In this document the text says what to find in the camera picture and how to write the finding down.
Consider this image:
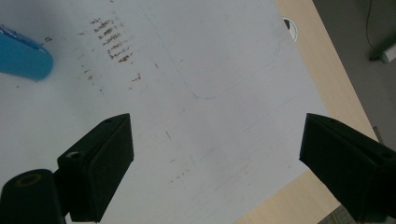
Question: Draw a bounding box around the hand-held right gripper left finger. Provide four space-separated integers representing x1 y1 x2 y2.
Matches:
57 113 135 224

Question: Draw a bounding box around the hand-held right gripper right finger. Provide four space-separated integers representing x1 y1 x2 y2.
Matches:
299 112 396 224

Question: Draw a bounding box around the white sheet mat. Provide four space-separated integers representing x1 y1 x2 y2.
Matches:
0 0 330 224

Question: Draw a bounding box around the blue board eraser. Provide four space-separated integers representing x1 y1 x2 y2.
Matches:
0 24 55 82

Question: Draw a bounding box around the thin dark cable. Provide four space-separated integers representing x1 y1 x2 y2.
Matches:
365 0 376 50

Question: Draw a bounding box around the round cable grommet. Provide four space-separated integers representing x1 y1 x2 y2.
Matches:
282 17 299 43

